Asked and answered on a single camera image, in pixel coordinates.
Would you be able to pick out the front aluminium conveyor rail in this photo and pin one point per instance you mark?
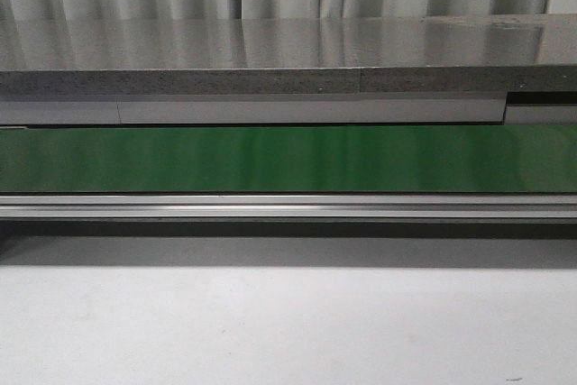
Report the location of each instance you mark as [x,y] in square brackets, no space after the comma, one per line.
[281,206]

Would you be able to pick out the green conveyor belt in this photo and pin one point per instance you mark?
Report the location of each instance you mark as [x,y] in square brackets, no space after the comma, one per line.
[523,158]

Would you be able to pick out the rear grey conveyor guard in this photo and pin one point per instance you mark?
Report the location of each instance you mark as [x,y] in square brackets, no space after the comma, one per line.
[424,107]

